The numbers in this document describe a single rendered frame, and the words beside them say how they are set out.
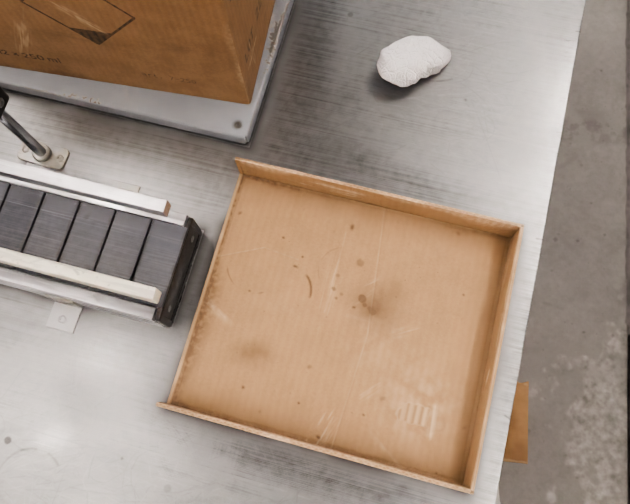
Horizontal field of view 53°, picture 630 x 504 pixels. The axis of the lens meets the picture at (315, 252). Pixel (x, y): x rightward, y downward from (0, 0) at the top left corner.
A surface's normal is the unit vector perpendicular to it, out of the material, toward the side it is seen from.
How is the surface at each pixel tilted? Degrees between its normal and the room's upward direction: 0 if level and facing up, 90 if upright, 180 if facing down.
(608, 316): 0
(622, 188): 0
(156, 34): 90
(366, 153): 0
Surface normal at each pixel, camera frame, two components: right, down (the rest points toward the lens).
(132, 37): -0.19, 0.95
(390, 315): -0.04, -0.27
